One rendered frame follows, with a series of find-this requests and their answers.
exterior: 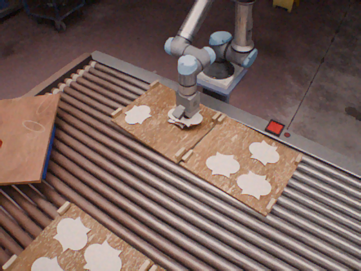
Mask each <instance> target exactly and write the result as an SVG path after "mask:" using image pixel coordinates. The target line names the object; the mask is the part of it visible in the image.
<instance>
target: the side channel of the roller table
mask: <svg viewBox="0 0 361 271"><path fill-rule="evenodd" d="M90 61H93V59H92V54H89V53H88V52H87V53H86V52H85V53H84V54H82V55H80V56H79V57H77V58H76V59H74V60H73V61H72V62H71V63H68V64H67V65H66V66H65V67H63V68H61V69H60V70H58V71H57V72H56V73H54V74H53V75H51V76H50V77H49V78H48V79H46V80H44V81H43V82H42V83H40V84H39V85H38V86H36V87H35V88H34V89H32V90H31V91H29V92H28V93H26V94H25V95H24V96H23V97H22V98H24V97H31V96H38V95H45V93H47V92H48V93H50V90H51V89H53V88H58V87H57V86H58V84H59V83H62V84H64V80H65V79H66V78H68V79H70V76H71V75H72V74H75V75H77V71H78V69H81V70H82V69H83V66H84V65H88V64H89V62H90ZM50 94H51V93H50Z"/></svg>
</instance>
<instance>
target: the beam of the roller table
mask: <svg viewBox="0 0 361 271"><path fill-rule="evenodd" d="M91 54H92V59H93V61H96V62H98V63H99V64H101V65H104V66H106V67H108V68H111V69H114V70H116V71H118V72H120V73H122V74H125V75H128V76H130V77H132V78H134V79H138V80H140V81H142V82H143V83H146V84H148V85H151V84H152V83H153V82H154V81H155V80H159V83H161V84H163V85H166V86H167V87H169V88H171V89H173V90H175V91H177V90H178V89H179V84H178V83H176V82H175V81H172V80H170V79H168V78H165V77H163V76H161V75H157V74H154V73H153V72H150V71H148V70H146V69H142V68H139V67H138V66H135V65H133V64H129V63H127V62H125V61H122V60H120V59H117V58H115V57H113V56H109V55H107V54H104V53H101V52H99V51H97V50H96V51H94V52H93V53H91ZM198 93H200V99H199V100H200V104H202V105H204V106H206V107H208V108H210V109H212V110H214V111H216V113H217V112H221V115H223V114H226V115H227V116H228V117H229V118H231V119H233V120H235V121H237V122H239V123H240V124H242V125H244V126H246V127H248V128H250V129H252V130H254V131H256V132H259V133H261V134H263V135H264V136H266V137H268V138H270V139H272V140H274V141H276V142H278V143H282V144H283V145H286V146H288V147H290V148H292V149H294V150H297V151H299V152H302V153H303V154H305V155H307V156H310V157H312V158H313V159H316V160H317V161H320V162H323V163H324V164H326V165H328V166H331V167H333V168H335V169H337V170H340V171H341V172H343V173H346V174H348V175H350V176H353V177H354V178H357V179H359V180H361V163H359V162H358V161H356V160H353V159H351V158H349V157H347V156H344V155H342V154H340V153H338V152H335V151H333V150H331V149H330V148H328V147H326V146H322V145H320V144H318V143H316V142H314V141H311V140H308V139H307V138H305V137H302V136H301V135H298V134H296V133H293V132H291V131H289V130H286V129H284V130H283V131H282V133H281V135H280V137H277V136H275V135H273V134H270V133H269V132H265V131H264V129H265V127H266V126H267V125H268V123H269V121H266V120H263V119H261V118H259V117H257V116H255V115H253V114H250V113H248V112H246V111H244V110H241V109H239V108H237V107H235V106H232V105H230V104H227V103H225V102H223V101H220V100H217V99H215V98H213V97H210V96H208V95H206V94H203V93H201V92H199V91H198ZM284 133H290V134H291V136H290V137H285V136H284Z"/></svg>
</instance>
